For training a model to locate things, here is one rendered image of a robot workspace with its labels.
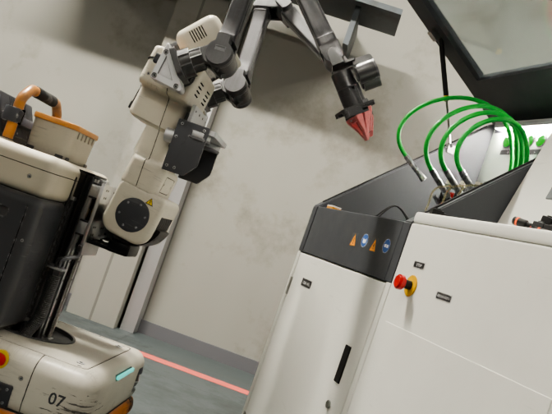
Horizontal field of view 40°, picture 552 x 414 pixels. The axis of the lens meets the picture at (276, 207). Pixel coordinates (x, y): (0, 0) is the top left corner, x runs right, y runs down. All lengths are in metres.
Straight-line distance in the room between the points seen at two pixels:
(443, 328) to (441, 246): 0.20
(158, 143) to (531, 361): 1.37
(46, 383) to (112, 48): 3.03
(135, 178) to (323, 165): 2.38
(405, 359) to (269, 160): 2.96
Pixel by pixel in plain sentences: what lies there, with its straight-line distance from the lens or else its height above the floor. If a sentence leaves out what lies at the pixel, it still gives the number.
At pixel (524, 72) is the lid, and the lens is 2.52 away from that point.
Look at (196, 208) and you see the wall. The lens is 4.58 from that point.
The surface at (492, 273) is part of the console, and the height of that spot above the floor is 0.88.
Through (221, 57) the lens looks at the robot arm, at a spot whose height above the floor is 1.23.
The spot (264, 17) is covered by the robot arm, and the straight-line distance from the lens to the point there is 2.76.
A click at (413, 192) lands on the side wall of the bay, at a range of 2.64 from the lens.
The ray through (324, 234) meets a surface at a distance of 2.36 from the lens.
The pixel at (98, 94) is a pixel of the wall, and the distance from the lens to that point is 4.82.
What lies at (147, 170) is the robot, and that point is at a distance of 2.29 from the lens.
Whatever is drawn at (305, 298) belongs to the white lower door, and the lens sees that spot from 2.35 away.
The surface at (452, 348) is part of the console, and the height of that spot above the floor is 0.71.
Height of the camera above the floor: 0.80
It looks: 2 degrees up
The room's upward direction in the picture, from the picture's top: 19 degrees clockwise
